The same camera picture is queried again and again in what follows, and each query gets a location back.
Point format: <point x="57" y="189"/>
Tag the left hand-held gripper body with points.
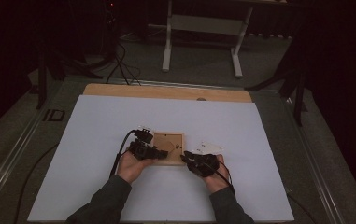
<point x="141" y="151"/>

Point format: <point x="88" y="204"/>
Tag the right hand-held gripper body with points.
<point x="203" y="165"/>

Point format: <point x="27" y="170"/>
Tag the wooden picture frame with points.
<point x="169" y="143"/>

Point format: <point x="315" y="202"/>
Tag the person's left hand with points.
<point x="130" y="168"/>

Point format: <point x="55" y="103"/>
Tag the person's right hand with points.
<point x="217" y="182"/>

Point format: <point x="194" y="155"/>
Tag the white table sheet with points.
<point x="166" y="115"/>

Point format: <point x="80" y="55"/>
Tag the black rectangular floor plate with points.
<point x="54" y="115"/>

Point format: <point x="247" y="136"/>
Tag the black stand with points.
<point x="299" y="93"/>
<point x="41" y="81"/>

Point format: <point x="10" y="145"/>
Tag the dark equipment tower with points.
<point x="108" y="28"/>

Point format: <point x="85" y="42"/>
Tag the metal floor rail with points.
<point x="319" y="177"/>
<point x="178" y="84"/>
<point x="7" y="165"/>

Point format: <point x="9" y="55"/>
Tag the white metal desk frame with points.
<point x="205" y="25"/>

